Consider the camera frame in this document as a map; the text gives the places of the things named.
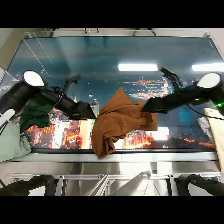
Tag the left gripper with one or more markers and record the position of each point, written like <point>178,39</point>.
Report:
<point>81,110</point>

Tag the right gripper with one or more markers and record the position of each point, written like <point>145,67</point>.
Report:
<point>159,104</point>

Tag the brown shirt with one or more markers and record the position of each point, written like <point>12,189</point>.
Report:
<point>116,123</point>

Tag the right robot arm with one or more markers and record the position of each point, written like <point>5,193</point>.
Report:
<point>208,81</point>

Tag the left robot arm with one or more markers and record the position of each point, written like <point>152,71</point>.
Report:
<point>19,94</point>

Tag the dark green garment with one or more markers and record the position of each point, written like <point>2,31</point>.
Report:
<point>35,115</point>

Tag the cream garment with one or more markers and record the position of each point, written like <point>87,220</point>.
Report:
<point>217,133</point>

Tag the pale green garment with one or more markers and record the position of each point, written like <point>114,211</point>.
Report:
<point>11,143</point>

